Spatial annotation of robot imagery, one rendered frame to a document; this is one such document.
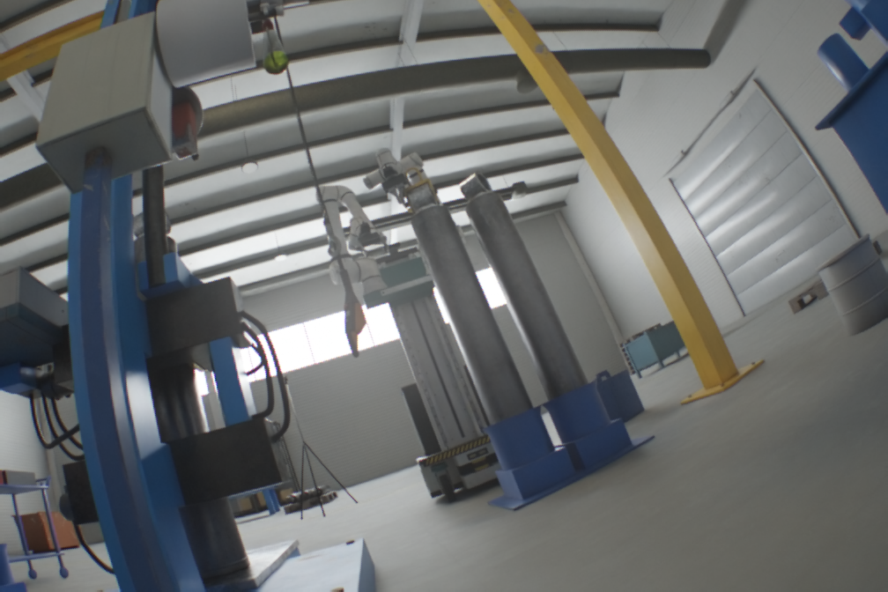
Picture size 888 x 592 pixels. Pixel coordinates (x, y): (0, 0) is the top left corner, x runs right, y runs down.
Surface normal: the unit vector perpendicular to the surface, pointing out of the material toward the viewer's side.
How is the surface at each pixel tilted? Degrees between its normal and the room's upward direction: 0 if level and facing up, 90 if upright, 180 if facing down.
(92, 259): 90
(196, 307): 90
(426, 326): 90
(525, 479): 90
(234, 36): 161
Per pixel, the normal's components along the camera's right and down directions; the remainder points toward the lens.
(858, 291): -0.77, 0.05
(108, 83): 0.15, -0.43
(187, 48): 0.38, 0.68
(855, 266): -0.60, -0.08
